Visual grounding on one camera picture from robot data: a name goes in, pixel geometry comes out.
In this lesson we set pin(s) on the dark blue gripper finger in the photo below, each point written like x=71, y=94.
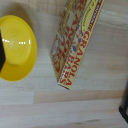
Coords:
x=1, y=53

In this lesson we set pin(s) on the yellow plastic bowl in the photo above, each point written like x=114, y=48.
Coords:
x=18, y=46

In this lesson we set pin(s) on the granola bars box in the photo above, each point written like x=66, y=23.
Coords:
x=75, y=40

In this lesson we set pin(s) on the small black object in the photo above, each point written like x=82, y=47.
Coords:
x=124, y=111

